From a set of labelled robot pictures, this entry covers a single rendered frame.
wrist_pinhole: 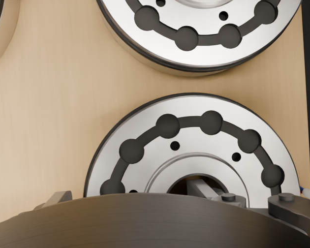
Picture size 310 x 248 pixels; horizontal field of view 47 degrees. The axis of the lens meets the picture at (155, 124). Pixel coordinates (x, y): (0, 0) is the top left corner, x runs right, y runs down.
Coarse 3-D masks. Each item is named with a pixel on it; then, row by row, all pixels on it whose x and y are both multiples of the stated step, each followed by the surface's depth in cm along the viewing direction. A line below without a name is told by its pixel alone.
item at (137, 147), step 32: (192, 96) 16; (128, 128) 16; (160, 128) 16; (192, 128) 16; (224, 128) 16; (256, 128) 16; (96, 160) 16; (128, 160) 16; (160, 160) 16; (256, 160) 16; (288, 160) 16; (96, 192) 16; (128, 192) 16; (256, 192) 16; (288, 192) 17
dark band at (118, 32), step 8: (96, 0) 16; (104, 16) 16; (112, 24) 16; (120, 32) 16; (128, 40) 16; (136, 48) 16; (264, 48) 17; (144, 56) 16; (160, 64) 17; (168, 64) 16; (232, 64) 17
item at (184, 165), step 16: (176, 160) 16; (192, 160) 16; (208, 160) 16; (224, 160) 16; (160, 176) 16; (176, 176) 16; (208, 176) 16; (224, 176) 16; (240, 176) 16; (160, 192) 16; (224, 192) 16; (240, 192) 16
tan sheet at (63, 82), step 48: (48, 0) 18; (48, 48) 19; (96, 48) 19; (288, 48) 20; (0, 96) 18; (48, 96) 19; (96, 96) 19; (144, 96) 19; (240, 96) 19; (288, 96) 20; (0, 144) 19; (48, 144) 19; (96, 144) 19; (288, 144) 20; (0, 192) 19; (48, 192) 19
